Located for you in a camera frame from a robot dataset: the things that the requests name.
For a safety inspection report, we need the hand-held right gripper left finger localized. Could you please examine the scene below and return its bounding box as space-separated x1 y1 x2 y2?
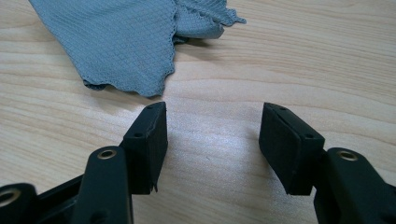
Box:
71 101 169 224

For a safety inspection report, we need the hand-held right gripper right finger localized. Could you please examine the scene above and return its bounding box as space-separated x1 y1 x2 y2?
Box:
258 102 396 224

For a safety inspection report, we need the grey-blue cloth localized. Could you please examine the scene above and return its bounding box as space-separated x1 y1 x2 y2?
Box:
28 0 248 98

